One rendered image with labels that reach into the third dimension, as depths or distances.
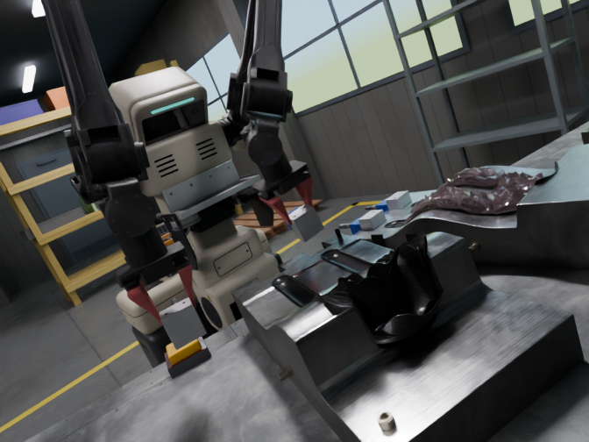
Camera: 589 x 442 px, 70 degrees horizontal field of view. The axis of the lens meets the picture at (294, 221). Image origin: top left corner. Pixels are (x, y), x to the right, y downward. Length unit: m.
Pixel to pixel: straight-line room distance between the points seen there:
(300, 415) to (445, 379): 0.21
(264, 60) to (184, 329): 0.47
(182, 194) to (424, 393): 0.83
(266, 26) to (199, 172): 0.49
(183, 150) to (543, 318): 0.91
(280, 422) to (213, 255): 0.66
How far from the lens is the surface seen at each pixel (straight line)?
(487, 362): 0.49
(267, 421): 0.62
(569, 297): 0.68
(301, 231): 0.82
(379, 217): 0.97
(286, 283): 0.77
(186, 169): 1.16
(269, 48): 0.80
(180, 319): 0.66
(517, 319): 0.54
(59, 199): 9.35
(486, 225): 0.76
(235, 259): 1.22
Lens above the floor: 1.16
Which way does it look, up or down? 14 degrees down
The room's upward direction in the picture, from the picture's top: 22 degrees counter-clockwise
